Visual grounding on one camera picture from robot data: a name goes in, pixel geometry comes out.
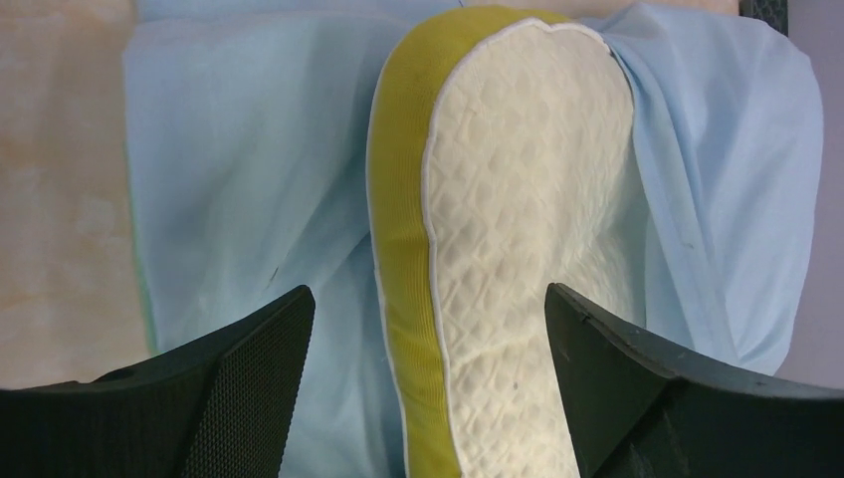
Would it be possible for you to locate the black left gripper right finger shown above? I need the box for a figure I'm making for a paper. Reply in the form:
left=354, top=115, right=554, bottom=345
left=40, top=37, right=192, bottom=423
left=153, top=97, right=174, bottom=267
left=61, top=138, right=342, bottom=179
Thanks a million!
left=545, top=284, right=843, bottom=478

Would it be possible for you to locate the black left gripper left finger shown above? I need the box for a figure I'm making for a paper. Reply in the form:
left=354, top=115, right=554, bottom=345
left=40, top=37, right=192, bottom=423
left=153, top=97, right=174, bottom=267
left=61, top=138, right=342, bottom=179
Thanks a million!
left=1, top=286, right=315, bottom=477

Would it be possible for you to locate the green and blue pillowcase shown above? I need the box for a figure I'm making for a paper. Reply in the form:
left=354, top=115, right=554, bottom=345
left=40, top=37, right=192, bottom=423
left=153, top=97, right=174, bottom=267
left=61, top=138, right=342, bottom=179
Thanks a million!
left=124, top=1, right=823, bottom=477

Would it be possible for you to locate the cream yellow pillow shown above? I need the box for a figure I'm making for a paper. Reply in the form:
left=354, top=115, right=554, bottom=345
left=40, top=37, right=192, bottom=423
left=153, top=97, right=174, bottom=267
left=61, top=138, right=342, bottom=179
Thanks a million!
left=367, top=6, right=646, bottom=477

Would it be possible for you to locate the black textured square mat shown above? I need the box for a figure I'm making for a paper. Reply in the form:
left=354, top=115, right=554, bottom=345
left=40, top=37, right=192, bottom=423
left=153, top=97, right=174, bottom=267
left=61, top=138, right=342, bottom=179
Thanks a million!
left=738, top=0, right=788, bottom=36

